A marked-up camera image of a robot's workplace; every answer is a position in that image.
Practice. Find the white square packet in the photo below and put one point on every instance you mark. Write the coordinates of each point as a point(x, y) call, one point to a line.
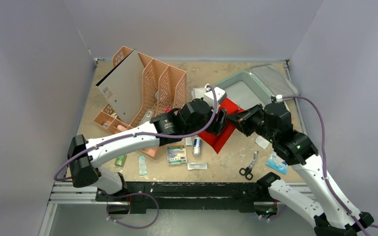
point(262, 142)

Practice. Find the red first aid pouch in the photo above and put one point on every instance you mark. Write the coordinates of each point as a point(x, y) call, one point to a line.
point(217, 142)

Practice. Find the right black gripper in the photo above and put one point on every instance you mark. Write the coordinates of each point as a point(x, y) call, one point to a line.
point(244, 119)

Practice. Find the blue white bandage roll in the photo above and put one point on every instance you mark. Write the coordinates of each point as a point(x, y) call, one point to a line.
point(197, 146)

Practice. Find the teal printed plaster packet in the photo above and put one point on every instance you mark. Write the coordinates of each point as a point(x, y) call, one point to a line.
point(142, 165)

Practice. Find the mint green storage case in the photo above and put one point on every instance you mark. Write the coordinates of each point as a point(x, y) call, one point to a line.
point(257, 85)

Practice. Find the green orange dressing packet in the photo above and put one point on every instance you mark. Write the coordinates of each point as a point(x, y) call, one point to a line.
point(176, 154)

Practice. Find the black table front rail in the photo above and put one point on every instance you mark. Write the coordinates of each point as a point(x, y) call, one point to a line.
point(139, 196)

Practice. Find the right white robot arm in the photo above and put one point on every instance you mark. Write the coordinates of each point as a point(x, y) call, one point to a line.
point(330, 213)

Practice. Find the grey folder board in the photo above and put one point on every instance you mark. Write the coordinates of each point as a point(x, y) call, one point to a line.
point(121, 86)

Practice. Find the blue wipes packet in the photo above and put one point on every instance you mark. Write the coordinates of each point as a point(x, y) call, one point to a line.
point(277, 164)

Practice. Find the clear packet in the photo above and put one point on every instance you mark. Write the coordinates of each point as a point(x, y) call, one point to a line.
point(197, 166)

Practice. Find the white gauze pad packet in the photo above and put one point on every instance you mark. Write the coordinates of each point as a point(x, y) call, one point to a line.
point(198, 93)

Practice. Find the black handled scissors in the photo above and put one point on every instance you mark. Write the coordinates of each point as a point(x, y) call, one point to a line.
point(247, 171)

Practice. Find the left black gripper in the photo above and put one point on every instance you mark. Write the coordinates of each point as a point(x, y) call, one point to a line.
point(216, 126)

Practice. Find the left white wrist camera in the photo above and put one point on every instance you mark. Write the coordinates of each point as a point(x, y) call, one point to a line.
point(213, 94)

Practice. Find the white bandage strip packet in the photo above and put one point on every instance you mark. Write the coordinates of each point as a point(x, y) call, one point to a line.
point(188, 141)

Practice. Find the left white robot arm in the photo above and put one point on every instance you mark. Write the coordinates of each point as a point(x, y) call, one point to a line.
point(87, 157)

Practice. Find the pink plastic desk organizer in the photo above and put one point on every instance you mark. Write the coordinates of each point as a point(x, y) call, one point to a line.
point(163, 88)

